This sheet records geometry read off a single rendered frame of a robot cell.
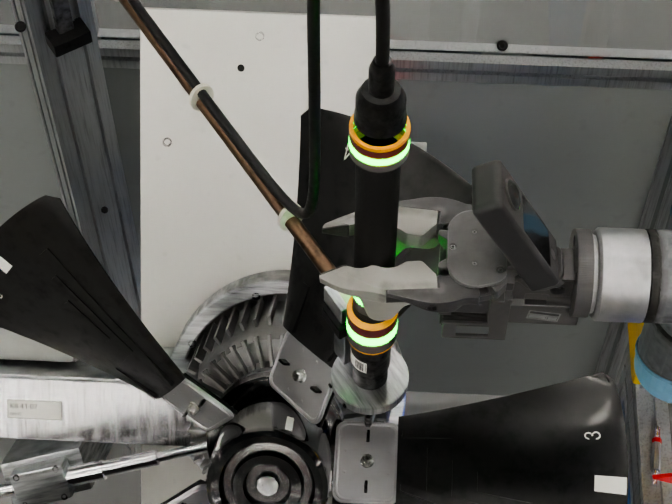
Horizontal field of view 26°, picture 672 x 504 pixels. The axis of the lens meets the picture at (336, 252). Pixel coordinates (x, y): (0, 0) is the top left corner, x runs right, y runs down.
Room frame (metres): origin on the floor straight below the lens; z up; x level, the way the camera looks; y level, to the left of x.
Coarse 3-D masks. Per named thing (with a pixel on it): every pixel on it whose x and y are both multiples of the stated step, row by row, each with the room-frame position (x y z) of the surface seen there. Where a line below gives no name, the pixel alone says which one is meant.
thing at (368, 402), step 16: (336, 304) 0.67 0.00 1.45; (336, 320) 0.66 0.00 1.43; (336, 336) 0.67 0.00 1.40; (336, 352) 0.67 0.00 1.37; (336, 368) 0.65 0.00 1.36; (400, 368) 0.65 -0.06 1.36; (336, 384) 0.63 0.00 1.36; (352, 384) 0.63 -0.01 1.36; (384, 384) 0.63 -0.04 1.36; (400, 384) 0.63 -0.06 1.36; (352, 400) 0.62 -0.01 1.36; (368, 400) 0.62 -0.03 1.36; (384, 400) 0.62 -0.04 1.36; (400, 400) 0.62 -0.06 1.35
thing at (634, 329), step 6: (630, 324) 0.92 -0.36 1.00; (636, 324) 0.89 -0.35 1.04; (642, 324) 0.88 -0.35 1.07; (630, 330) 0.91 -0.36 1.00; (636, 330) 0.89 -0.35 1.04; (630, 336) 0.90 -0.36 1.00; (636, 336) 0.88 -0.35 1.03; (630, 342) 0.89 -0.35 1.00; (630, 348) 0.89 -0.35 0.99; (630, 354) 0.88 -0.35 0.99; (630, 360) 0.87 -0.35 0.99; (636, 378) 0.84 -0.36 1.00
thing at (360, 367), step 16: (368, 80) 0.64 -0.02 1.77; (384, 80) 0.64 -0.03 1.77; (368, 96) 0.64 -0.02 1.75; (384, 96) 0.64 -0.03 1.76; (400, 96) 0.64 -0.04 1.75; (368, 112) 0.63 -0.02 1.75; (384, 112) 0.63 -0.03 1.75; (400, 112) 0.63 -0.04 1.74; (368, 128) 0.63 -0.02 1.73; (384, 128) 0.63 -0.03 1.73; (400, 128) 0.63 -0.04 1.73; (352, 352) 0.64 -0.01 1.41; (384, 352) 0.63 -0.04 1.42; (352, 368) 0.64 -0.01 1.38; (368, 368) 0.63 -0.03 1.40; (384, 368) 0.63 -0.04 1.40; (368, 384) 0.63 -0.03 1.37
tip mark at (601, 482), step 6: (600, 480) 0.62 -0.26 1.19; (606, 480) 0.62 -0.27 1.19; (612, 480) 0.62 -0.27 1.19; (618, 480) 0.62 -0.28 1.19; (624, 480) 0.62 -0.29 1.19; (594, 486) 0.62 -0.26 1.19; (600, 486) 0.62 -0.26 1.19; (606, 486) 0.62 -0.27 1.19; (612, 486) 0.62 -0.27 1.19; (618, 486) 0.62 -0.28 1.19; (624, 486) 0.62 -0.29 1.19; (606, 492) 0.61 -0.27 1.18; (612, 492) 0.61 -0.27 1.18; (618, 492) 0.61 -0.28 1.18; (624, 492) 0.61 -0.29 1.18
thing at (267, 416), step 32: (256, 384) 0.72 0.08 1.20; (256, 416) 0.66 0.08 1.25; (224, 448) 0.63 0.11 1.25; (256, 448) 0.63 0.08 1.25; (288, 448) 0.63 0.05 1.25; (320, 448) 0.63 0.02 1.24; (224, 480) 0.61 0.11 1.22; (256, 480) 0.61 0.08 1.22; (288, 480) 0.61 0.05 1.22; (320, 480) 0.60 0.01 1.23
